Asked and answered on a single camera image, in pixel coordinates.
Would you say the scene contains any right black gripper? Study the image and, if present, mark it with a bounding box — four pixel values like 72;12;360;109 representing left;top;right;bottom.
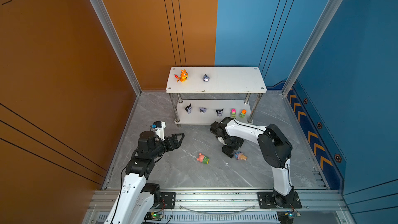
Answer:
220;137;242;160

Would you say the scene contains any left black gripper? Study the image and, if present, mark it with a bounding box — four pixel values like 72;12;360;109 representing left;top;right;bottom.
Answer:
150;133;183;161

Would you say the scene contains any ice cream cone toy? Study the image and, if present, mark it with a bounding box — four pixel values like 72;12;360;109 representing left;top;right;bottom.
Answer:
233;151;247;161

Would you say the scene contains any green orange toy car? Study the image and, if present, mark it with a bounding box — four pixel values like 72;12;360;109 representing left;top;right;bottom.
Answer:
239;110;247;118

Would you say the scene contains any pink green block toy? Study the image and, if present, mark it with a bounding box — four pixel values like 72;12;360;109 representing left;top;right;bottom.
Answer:
230;108;236;118

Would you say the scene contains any grey purple kuromi toy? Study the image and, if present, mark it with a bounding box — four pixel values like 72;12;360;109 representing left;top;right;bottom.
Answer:
216;109;224;117

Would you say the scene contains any black white kuromi toy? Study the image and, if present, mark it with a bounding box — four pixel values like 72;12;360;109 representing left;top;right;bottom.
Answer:
184;104;192;114

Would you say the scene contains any orange fox toy figure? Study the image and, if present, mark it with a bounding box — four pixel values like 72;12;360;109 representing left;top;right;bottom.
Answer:
174;69;189;83

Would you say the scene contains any blue grey eeyore toy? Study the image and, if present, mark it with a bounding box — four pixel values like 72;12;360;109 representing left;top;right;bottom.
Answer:
203;74;210;82

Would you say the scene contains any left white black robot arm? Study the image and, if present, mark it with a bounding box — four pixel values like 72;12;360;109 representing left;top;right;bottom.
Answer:
104;131;185;224

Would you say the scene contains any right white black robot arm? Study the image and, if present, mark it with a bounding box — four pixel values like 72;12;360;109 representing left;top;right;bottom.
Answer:
210;117;302;210

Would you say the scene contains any white two-tier metal shelf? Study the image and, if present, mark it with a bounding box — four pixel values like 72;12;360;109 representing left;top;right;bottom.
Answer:
166;67;267;126

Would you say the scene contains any pink pig green toy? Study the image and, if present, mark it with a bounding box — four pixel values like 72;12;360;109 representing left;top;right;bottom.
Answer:
197;153;210;164

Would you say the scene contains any left green circuit board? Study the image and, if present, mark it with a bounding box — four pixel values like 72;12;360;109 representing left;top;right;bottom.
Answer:
144;212;165;223

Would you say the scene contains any right circuit board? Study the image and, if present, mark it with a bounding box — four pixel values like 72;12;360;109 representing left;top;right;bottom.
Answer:
277;212;301;224

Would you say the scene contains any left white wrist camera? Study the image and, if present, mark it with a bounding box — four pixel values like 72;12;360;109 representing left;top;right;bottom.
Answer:
151;121;166;141

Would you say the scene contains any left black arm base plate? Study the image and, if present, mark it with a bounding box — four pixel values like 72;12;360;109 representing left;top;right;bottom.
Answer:
151;191;176;210

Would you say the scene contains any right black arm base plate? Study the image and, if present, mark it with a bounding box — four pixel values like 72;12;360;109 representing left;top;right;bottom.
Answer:
257;191;302;209

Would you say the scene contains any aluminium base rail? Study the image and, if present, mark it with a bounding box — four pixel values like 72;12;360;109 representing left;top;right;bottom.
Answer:
82;188;357;224

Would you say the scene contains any left aluminium corner post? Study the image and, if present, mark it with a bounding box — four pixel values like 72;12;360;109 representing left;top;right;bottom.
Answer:
89;0;142;96

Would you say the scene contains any aluminium corner post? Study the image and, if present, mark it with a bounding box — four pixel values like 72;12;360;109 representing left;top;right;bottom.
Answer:
282;0;343;96
89;0;142;96

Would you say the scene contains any right aluminium corner post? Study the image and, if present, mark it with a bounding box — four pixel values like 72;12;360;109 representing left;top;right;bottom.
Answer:
282;0;343;96

